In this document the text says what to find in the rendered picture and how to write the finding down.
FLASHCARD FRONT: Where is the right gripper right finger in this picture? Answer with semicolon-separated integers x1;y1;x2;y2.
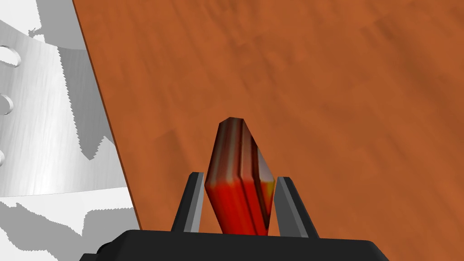
273;176;320;239

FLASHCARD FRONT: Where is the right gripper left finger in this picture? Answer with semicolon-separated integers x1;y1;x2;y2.
170;172;205;233

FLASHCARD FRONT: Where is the red book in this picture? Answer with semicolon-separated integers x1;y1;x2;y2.
204;116;276;237

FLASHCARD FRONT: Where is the brown wooden table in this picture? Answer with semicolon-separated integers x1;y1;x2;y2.
72;0;464;261

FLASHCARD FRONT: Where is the silver metal panel with holes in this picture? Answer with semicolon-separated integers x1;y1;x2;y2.
0;19;128;198

